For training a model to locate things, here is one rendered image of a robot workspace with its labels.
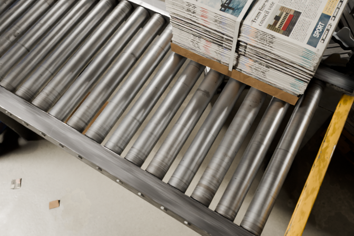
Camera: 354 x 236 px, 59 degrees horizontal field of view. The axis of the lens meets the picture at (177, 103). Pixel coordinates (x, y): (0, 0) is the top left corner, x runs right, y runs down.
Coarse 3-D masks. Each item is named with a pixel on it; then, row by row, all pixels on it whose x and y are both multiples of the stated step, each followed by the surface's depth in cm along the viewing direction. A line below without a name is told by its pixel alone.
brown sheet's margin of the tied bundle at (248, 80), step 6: (240, 78) 85; (246, 78) 84; (252, 78) 82; (252, 84) 85; (258, 84) 83; (264, 84) 82; (264, 90) 84; (270, 90) 82; (276, 90) 81; (276, 96) 83; (282, 96) 82; (288, 96) 80; (294, 96) 79; (288, 102) 83; (294, 102) 81
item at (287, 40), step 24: (288, 0) 70; (312, 0) 69; (336, 0) 69; (264, 24) 67; (288, 24) 67; (312, 24) 66; (336, 24) 72; (264, 48) 70; (288, 48) 66; (312, 48) 64; (264, 72) 78; (288, 72) 73; (312, 72) 69
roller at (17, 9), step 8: (24, 0) 108; (32, 0) 109; (8, 8) 106; (16, 8) 106; (24, 8) 108; (0, 16) 104; (8, 16) 105; (16, 16) 106; (0, 24) 103; (8, 24) 105; (0, 32) 103
